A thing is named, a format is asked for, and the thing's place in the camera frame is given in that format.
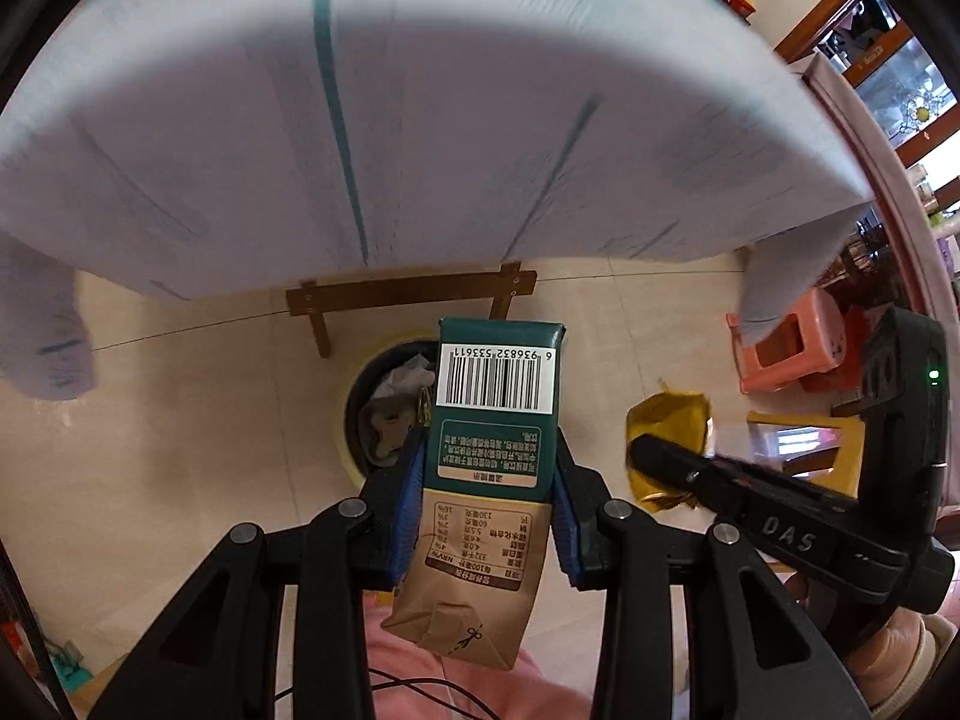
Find gold foil wrapper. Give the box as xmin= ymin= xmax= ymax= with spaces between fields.
xmin=625 ymin=387 xmax=716 ymax=514

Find green brown milk carton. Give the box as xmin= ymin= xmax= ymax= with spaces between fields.
xmin=384 ymin=317 xmax=566 ymax=671

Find black trash bin yellow rim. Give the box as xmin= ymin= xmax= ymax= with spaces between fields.
xmin=334 ymin=333 xmax=439 ymax=489

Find person right hand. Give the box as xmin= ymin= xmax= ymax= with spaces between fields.
xmin=844 ymin=608 xmax=957 ymax=720

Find pink trouser legs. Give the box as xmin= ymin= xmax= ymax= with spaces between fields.
xmin=363 ymin=592 xmax=590 ymax=720

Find leaf print tablecloth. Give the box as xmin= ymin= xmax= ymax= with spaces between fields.
xmin=2 ymin=0 xmax=872 ymax=400

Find wooden table frame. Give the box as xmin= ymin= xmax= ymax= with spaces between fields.
xmin=285 ymin=262 xmax=539 ymax=359

